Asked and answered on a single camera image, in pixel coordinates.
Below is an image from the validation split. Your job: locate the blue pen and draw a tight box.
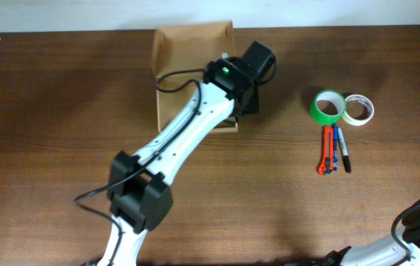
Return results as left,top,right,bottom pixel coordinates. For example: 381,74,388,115
332,123,339,171

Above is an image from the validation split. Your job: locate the orange utility knife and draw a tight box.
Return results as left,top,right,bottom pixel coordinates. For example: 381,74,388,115
317,126,334,175

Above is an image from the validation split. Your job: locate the green tape roll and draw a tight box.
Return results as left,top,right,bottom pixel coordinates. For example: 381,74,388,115
309,89,346,126

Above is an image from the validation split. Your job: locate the black marker pen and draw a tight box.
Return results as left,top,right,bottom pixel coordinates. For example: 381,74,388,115
337,127,352,173

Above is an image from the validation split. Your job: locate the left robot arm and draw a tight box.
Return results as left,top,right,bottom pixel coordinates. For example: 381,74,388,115
75,41,277,265

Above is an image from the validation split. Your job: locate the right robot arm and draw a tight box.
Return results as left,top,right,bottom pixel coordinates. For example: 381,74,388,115
302,199,420,266

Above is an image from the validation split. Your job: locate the brown cardboard box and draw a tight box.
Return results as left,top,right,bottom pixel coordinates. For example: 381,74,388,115
151,21,235,132

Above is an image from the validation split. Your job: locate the white masking tape roll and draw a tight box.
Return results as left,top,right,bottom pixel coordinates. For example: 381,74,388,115
342,95,375,126

